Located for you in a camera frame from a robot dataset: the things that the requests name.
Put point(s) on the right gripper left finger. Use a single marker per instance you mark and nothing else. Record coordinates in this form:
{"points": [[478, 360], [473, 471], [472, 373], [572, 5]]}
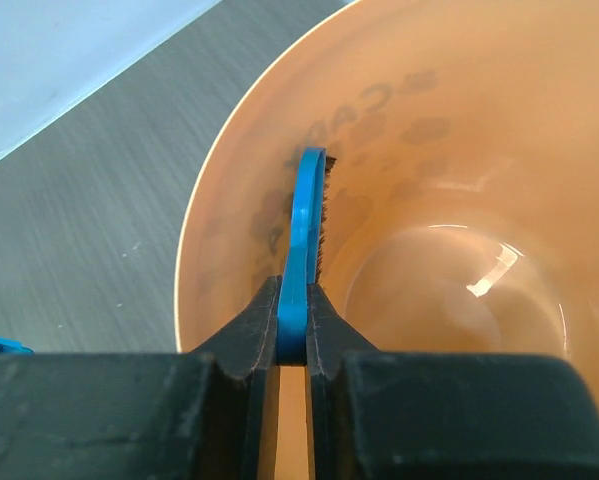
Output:
{"points": [[211, 413]]}

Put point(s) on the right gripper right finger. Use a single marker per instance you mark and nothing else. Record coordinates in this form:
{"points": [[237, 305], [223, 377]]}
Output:
{"points": [[397, 415]]}

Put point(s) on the blue hand brush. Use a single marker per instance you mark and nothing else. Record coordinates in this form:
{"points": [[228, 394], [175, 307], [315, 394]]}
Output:
{"points": [[304, 255]]}

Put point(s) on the blue dustpan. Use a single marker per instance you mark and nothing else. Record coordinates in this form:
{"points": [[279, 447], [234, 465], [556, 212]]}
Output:
{"points": [[8, 346]]}

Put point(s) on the orange plastic bucket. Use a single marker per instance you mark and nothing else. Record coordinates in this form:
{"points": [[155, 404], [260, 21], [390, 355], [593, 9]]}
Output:
{"points": [[462, 212]]}

